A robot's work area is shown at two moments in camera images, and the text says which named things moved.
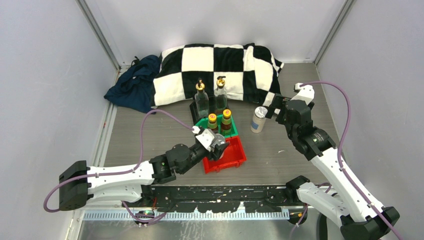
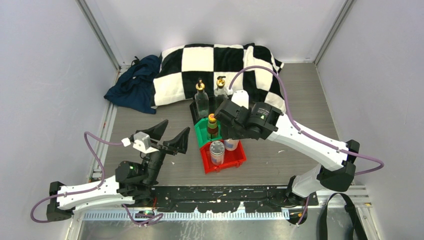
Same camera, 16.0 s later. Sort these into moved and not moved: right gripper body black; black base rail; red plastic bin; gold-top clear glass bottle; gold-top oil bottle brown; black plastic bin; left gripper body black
Moved: right gripper body black; left gripper body black
Not moved: gold-top clear glass bottle; gold-top oil bottle brown; black base rail; black plastic bin; red plastic bin
